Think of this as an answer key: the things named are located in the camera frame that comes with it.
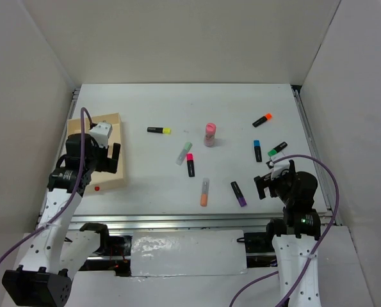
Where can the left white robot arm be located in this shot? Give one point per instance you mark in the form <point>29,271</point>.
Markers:
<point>45,274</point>

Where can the wooden sorting tray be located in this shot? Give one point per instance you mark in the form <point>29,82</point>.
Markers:
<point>103,181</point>

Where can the pink cap black highlighter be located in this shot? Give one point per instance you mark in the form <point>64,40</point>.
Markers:
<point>190,165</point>

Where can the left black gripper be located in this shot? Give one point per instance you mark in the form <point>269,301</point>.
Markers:
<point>108,164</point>

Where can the orange cap black highlighter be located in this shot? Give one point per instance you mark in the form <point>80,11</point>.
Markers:
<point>262,120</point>

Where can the yellow cap black highlighter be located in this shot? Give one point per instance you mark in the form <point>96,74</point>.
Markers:
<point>159,130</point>

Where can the aluminium table rail frame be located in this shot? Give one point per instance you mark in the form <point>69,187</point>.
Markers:
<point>159,193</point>

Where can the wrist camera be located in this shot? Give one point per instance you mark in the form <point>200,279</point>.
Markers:
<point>276,169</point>
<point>101,133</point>

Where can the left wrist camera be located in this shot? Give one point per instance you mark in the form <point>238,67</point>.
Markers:
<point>101,133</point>

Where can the blue cap black highlighter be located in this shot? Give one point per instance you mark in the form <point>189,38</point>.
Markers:
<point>257,151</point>

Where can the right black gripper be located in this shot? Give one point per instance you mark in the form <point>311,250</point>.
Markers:
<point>287,173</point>

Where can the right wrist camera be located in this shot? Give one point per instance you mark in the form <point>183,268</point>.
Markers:
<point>276,169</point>

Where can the pink glue bottle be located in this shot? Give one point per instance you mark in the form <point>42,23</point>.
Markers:
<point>210,132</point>

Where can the purple cap black highlighter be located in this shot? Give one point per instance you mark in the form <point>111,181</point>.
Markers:
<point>238,194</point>

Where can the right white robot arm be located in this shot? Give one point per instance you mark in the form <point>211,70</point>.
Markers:
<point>294,236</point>

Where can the pastel green highlighter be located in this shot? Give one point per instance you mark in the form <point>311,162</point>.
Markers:
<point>185,150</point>

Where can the pastel orange highlighter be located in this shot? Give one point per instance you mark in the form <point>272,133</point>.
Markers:
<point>204,192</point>

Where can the green cap black highlighter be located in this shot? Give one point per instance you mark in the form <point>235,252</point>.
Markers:
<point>277,149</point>

